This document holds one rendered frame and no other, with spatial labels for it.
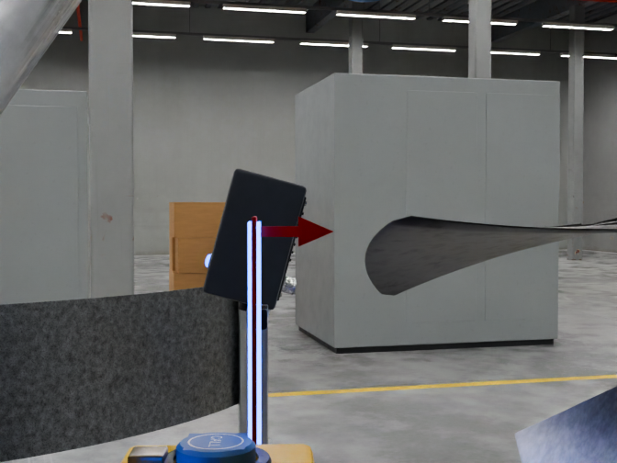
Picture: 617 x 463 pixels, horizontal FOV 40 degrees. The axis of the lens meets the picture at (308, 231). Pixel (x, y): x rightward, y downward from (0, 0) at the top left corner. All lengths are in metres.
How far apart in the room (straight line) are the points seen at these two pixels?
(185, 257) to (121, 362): 6.28
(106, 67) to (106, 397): 2.79
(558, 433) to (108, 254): 4.25
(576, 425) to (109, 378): 1.83
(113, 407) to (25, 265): 4.22
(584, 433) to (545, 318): 6.83
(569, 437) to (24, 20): 0.59
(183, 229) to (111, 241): 3.84
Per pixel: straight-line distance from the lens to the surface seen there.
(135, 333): 2.45
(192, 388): 2.63
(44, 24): 0.84
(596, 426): 0.73
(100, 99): 4.89
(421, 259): 0.72
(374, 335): 6.95
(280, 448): 0.46
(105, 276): 4.87
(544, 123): 7.51
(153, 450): 0.45
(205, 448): 0.43
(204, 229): 8.69
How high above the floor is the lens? 1.20
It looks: 2 degrees down
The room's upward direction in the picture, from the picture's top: straight up
